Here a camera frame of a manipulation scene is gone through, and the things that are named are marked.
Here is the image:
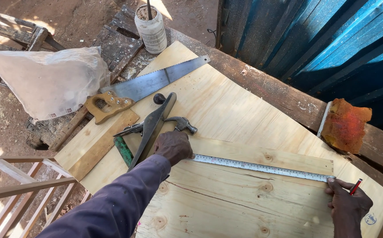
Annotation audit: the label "brown wooden strip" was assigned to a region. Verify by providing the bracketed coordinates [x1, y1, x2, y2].
[68, 109, 140, 181]

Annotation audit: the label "light wooden slatted frame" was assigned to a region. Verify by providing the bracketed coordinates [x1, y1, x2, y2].
[0, 155, 93, 238]

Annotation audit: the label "blue corrugated metal sheet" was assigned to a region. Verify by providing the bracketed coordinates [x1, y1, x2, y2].
[215, 0, 383, 140]

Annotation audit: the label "white plastic bag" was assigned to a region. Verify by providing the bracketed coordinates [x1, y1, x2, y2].
[0, 46, 111, 121]

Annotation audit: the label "long dark metal plane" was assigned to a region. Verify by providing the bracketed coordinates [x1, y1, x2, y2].
[127, 92, 177, 172]

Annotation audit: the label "large plywood sheet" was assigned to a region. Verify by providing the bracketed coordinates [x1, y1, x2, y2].
[54, 40, 383, 238]

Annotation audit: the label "green metal tool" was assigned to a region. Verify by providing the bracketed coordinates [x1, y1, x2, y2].
[113, 136, 135, 168]

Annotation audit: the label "weathered wooden slat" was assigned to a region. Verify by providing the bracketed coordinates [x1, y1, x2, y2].
[48, 39, 144, 152]

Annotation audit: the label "grey metal snips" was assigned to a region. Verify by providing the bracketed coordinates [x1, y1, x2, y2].
[113, 121, 144, 138]

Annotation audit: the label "white steel measuring tape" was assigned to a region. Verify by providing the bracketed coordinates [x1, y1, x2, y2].
[191, 154, 337, 183]

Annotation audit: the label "person's right hand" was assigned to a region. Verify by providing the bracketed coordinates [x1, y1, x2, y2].
[325, 178, 374, 229]

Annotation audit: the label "hand saw with wooden handle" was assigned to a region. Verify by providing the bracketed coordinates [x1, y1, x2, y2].
[85, 55, 211, 125]

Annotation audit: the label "white wooden strip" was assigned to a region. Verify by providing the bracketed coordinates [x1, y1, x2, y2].
[316, 101, 333, 138]

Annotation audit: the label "knotty pine board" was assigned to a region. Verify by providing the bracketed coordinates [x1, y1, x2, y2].
[135, 136, 337, 238]

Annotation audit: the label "orange sponge block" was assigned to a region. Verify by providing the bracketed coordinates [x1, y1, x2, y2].
[320, 98, 373, 154]

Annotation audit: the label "person's left hand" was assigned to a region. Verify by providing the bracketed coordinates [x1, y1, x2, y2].
[154, 131, 195, 167]

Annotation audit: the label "red pencil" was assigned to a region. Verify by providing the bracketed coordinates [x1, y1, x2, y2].
[349, 178, 363, 196]

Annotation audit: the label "white glue bottle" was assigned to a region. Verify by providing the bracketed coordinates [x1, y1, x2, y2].
[134, 4, 168, 55]

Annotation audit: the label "weathered wooden trestle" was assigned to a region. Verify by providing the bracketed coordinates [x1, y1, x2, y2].
[0, 8, 67, 87]

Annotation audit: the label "steel claw hammer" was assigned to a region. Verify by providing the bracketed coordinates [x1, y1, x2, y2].
[164, 116, 198, 136]

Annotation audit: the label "old wooden workbench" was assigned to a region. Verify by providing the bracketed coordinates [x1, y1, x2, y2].
[25, 4, 383, 196]

